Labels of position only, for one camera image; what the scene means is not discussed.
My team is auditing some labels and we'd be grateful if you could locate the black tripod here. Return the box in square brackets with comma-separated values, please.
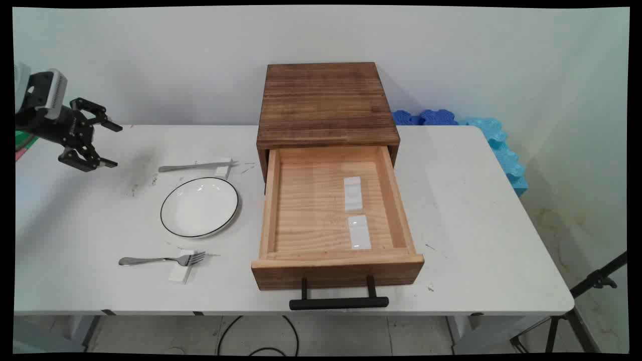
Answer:
[511, 251, 627, 354]

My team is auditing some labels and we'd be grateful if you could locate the white plate with black rim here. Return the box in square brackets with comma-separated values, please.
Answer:
[160, 177, 240, 238]

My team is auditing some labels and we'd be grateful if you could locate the dark wooden drawer cabinet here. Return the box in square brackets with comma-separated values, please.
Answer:
[256, 62, 401, 182]

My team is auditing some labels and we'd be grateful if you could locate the light wooden drawer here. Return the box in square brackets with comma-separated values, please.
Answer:
[251, 146, 425, 291]

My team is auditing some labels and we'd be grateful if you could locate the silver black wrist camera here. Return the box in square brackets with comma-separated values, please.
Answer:
[29, 69, 68, 121]

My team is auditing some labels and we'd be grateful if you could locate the green foam mat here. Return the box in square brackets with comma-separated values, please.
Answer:
[15, 130, 39, 150]

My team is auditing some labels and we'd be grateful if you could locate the grey table leg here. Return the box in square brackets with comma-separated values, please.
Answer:
[445, 314, 550, 354]
[69, 315, 103, 352]

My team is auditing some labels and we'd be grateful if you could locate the silver fork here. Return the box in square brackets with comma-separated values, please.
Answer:
[118, 251, 207, 267]

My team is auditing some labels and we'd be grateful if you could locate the black drawer handle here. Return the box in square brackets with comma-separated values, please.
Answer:
[289, 275, 390, 310]

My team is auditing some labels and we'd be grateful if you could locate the black floor cable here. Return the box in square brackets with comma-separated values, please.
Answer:
[217, 315, 300, 356]

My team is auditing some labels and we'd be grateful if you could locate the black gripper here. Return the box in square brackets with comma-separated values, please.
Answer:
[15, 97, 123, 173]

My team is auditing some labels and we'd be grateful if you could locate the silver table knife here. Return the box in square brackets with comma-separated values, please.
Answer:
[158, 159, 237, 173]

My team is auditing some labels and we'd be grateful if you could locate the light blue foam mat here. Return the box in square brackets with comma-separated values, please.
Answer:
[457, 117, 529, 197]

